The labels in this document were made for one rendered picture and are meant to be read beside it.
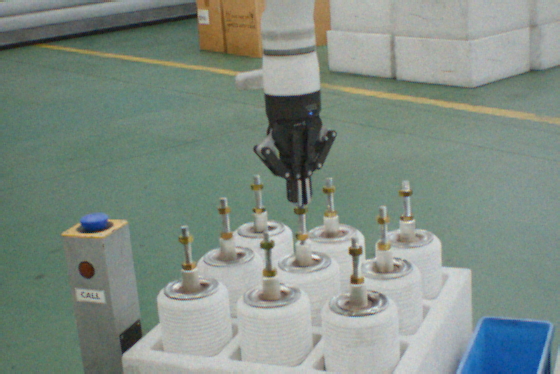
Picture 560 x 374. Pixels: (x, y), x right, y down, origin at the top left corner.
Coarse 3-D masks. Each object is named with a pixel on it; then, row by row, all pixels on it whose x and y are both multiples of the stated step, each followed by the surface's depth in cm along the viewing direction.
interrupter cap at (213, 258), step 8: (240, 248) 139; (248, 248) 139; (208, 256) 137; (216, 256) 137; (240, 256) 137; (248, 256) 136; (208, 264) 134; (216, 264) 134; (224, 264) 133; (232, 264) 133; (240, 264) 134
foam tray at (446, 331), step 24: (456, 288) 137; (432, 312) 130; (456, 312) 135; (312, 336) 127; (408, 336) 123; (432, 336) 123; (456, 336) 136; (144, 360) 124; (168, 360) 122; (192, 360) 122; (216, 360) 121; (240, 360) 126; (312, 360) 119; (408, 360) 117; (432, 360) 122; (456, 360) 136
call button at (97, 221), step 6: (84, 216) 135; (90, 216) 135; (96, 216) 135; (102, 216) 134; (84, 222) 133; (90, 222) 133; (96, 222) 133; (102, 222) 133; (84, 228) 134; (90, 228) 133; (96, 228) 134; (102, 228) 134
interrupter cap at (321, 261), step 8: (288, 256) 134; (312, 256) 134; (320, 256) 133; (328, 256) 133; (280, 264) 131; (288, 264) 132; (296, 264) 132; (312, 264) 132; (320, 264) 130; (328, 264) 130; (296, 272) 129; (304, 272) 129
